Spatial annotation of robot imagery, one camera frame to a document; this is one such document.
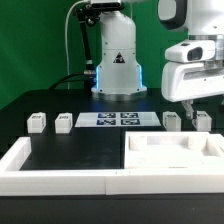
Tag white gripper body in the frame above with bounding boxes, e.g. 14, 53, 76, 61
161, 62, 224, 102

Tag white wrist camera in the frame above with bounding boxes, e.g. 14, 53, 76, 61
165, 40, 215, 63

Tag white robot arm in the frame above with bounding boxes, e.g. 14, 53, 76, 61
90, 0, 224, 103

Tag black cables at base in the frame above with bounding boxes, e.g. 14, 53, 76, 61
49, 72, 96, 90

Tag white square table top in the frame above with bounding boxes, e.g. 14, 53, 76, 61
124, 132, 224, 169

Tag white sheet with markers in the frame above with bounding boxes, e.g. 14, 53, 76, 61
75, 112, 161, 127

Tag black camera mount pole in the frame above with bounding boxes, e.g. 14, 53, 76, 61
72, 1, 126, 78

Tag white U-shaped obstacle fence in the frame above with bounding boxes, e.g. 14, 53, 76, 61
0, 137, 224, 196

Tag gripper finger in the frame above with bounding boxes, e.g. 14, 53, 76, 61
182, 100, 194, 119

